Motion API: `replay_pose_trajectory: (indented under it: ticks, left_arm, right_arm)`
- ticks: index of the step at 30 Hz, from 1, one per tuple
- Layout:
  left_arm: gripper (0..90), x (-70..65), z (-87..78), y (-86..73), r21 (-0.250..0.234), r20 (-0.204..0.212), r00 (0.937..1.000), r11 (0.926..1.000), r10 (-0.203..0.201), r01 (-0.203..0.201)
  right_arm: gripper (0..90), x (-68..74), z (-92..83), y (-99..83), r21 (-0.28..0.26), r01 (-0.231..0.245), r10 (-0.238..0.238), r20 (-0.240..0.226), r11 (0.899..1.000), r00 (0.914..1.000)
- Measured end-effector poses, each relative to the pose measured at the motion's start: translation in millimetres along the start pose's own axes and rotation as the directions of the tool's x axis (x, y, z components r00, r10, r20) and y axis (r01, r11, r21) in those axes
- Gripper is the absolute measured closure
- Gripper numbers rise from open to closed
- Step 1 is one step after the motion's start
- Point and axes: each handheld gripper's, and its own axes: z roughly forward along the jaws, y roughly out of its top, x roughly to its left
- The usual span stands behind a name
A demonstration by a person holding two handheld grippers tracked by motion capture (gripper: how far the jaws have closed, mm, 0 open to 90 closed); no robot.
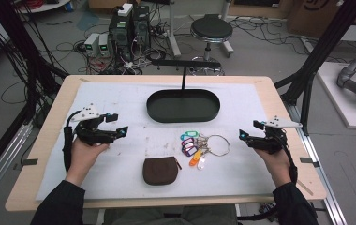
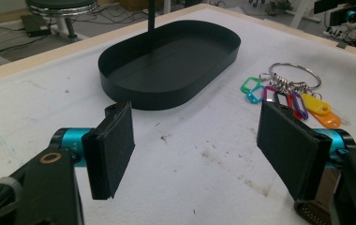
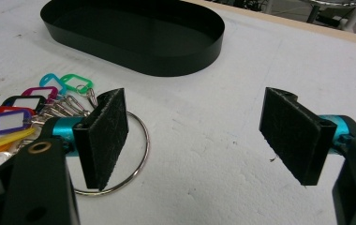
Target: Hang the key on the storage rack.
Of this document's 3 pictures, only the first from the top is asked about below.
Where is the aluminium rail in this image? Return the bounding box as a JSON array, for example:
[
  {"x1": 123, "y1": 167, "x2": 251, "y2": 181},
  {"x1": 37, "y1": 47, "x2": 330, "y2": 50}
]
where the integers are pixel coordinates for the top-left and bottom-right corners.
[
  {"x1": 286, "y1": 102, "x2": 349, "y2": 225},
  {"x1": 0, "y1": 123, "x2": 34, "y2": 208}
]

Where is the white metal desk leg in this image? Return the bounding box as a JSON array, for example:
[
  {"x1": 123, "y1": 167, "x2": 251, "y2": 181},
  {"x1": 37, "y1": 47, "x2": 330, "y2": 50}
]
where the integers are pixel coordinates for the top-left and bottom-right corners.
[
  {"x1": 166, "y1": 0, "x2": 183, "y2": 59},
  {"x1": 221, "y1": 0, "x2": 235, "y2": 59}
]

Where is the brown coin purse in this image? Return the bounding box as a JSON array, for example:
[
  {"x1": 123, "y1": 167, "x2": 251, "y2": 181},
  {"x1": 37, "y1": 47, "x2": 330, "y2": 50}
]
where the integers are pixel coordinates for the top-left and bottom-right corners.
[{"x1": 141, "y1": 156, "x2": 183, "y2": 187}]

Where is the person's left hand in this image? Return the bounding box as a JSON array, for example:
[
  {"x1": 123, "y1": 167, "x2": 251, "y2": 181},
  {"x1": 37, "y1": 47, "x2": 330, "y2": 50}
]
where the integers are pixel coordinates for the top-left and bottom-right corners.
[{"x1": 65, "y1": 137, "x2": 110, "y2": 188}]

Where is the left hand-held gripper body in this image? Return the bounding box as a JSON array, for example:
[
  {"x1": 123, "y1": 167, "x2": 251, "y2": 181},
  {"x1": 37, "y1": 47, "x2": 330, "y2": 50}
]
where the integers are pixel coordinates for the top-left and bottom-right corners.
[{"x1": 69, "y1": 103, "x2": 112, "y2": 146}]

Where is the cardboard box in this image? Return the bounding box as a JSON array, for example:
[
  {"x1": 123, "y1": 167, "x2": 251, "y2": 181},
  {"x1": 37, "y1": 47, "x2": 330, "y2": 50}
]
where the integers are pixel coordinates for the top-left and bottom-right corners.
[{"x1": 286, "y1": 0, "x2": 356, "y2": 39}]

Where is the hand-held gripper cable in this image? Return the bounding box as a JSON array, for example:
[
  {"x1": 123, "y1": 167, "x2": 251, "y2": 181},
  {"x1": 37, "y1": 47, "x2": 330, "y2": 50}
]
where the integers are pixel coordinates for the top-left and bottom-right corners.
[
  {"x1": 274, "y1": 133, "x2": 299, "y2": 186},
  {"x1": 62, "y1": 110, "x2": 82, "y2": 173}
]

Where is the right hand-held gripper cable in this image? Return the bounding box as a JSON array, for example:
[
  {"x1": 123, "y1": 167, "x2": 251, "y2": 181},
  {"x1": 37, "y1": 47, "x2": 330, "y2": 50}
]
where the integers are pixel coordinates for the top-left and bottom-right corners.
[{"x1": 274, "y1": 133, "x2": 299, "y2": 186}]

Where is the white box on tower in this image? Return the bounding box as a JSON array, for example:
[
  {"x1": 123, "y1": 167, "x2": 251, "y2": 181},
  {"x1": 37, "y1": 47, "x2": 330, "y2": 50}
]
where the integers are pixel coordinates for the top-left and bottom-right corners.
[{"x1": 117, "y1": 2, "x2": 134, "y2": 18}]

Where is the black tape strip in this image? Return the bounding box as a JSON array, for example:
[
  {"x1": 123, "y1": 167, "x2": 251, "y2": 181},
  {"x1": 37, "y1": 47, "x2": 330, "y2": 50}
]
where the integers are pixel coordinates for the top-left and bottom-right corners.
[
  {"x1": 21, "y1": 157, "x2": 39, "y2": 167},
  {"x1": 299, "y1": 157, "x2": 321, "y2": 169}
]

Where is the white power supply unit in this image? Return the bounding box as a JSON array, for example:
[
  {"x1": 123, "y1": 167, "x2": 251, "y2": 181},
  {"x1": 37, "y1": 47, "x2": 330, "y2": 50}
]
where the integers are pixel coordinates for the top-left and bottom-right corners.
[
  {"x1": 83, "y1": 33, "x2": 101, "y2": 57},
  {"x1": 97, "y1": 33, "x2": 111, "y2": 57}
]

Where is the left hand-held gripper cable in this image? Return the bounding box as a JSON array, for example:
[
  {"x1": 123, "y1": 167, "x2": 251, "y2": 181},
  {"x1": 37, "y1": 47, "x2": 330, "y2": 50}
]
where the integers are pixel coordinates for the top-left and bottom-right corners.
[{"x1": 62, "y1": 110, "x2": 82, "y2": 173}]

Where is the black computer tower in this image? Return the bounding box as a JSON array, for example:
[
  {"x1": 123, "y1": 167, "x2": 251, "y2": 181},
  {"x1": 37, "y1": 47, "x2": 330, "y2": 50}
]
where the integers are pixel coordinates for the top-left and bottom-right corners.
[
  {"x1": 131, "y1": 5, "x2": 152, "y2": 52},
  {"x1": 108, "y1": 10, "x2": 134, "y2": 62}
]

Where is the key ring with colourful tags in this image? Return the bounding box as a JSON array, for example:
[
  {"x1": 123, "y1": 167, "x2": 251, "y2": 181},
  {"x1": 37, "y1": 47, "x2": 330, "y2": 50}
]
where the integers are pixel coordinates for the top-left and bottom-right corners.
[{"x1": 179, "y1": 129, "x2": 231, "y2": 172}]

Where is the white platform board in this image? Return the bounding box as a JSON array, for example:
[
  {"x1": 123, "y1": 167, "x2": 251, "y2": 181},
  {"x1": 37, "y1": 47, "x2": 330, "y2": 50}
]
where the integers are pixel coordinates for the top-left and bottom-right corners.
[{"x1": 316, "y1": 61, "x2": 356, "y2": 131}]

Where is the black round stool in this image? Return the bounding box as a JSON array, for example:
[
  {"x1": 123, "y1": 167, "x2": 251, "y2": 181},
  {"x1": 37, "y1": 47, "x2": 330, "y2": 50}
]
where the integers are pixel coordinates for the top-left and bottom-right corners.
[{"x1": 189, "y1": 13, "x2": 234, "y2": 76}]

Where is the person's right hand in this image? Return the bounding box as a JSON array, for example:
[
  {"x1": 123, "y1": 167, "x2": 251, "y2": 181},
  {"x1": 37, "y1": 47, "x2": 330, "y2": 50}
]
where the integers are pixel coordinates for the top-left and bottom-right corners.
[{"x1": 254, "y1": 147, "x2": 292, "y2": 188}]

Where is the white table mat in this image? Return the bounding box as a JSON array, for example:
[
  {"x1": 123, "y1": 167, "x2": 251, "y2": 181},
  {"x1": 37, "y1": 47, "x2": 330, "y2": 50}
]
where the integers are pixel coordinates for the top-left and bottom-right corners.
[{"x1": 35, "y1": 82, "x2": 277, "y2": 202}]

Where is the black metal frame post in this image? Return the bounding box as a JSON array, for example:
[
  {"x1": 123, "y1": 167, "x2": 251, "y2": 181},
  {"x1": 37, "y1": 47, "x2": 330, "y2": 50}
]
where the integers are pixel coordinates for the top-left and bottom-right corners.
[
  {"x1": 0, "y1": 0, "x2": 69, "y2": 126},
  {"x1": 274, "y1": 0, "x2": 356, "y2": 136}
]

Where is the black oval tray with hanger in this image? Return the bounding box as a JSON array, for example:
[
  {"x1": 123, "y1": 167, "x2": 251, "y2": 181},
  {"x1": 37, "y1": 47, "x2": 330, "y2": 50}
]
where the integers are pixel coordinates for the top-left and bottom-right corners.
[{"x1": 145, "y1": 58, "x2": 222, "y2": 124}]

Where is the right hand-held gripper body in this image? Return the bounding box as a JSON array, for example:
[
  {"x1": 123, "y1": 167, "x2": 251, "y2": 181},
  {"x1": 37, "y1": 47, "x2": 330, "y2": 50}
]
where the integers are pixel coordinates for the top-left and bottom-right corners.
[{"x1": 248, "y1": 115, "x2": 304, "y2": 155}]

